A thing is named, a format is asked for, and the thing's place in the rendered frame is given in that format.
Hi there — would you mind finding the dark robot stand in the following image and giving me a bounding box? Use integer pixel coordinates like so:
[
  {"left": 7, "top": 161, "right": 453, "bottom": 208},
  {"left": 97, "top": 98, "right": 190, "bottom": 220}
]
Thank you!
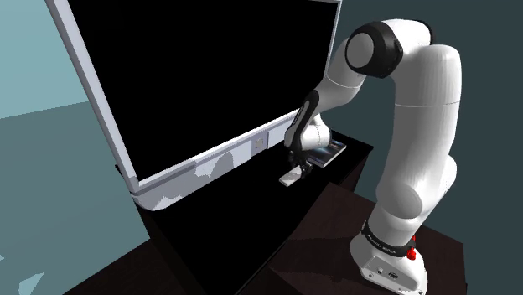
[{"left": 267, "top": 181, "right": 469, "bottom": 295}]

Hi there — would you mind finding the black tv cabinet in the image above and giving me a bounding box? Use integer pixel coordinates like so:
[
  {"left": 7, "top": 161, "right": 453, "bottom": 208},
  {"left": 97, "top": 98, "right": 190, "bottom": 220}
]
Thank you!
[{"left": 115, "top": 129, "right": 375, "bottom": 295}]

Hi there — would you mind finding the large white-framed television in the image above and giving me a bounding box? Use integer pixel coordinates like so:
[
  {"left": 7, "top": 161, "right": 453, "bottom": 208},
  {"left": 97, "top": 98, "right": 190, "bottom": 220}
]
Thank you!
[{"left": 44, "top": 0, "right": 344, "bottom": 212}]

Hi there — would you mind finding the dark glossy book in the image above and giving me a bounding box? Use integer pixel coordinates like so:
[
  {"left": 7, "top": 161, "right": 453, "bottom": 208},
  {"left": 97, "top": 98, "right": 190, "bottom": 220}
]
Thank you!
[{"left": 307, "top": 138, "right": 348, "bottom": 169}]

